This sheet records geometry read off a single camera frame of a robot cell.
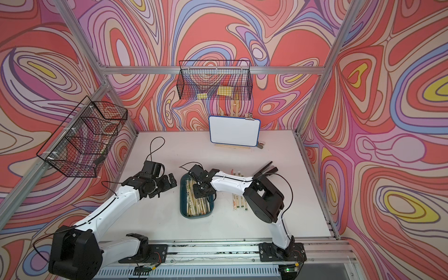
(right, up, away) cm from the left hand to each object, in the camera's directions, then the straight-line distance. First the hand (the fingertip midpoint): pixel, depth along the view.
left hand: (170, 184), depth 86 cm
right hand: (+15, -8, +3) cm, 17 cm away
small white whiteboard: (+33, +28, +13) cm, 45 cm away
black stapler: (+52, +6, +13) cm, 54 cm away
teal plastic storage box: (+11, -10, -3) cm, 15 cm away
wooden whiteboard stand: (+32, +37, +8) cm, 50 cm away
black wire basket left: (-35, +19, -12) cm, 42 cm away
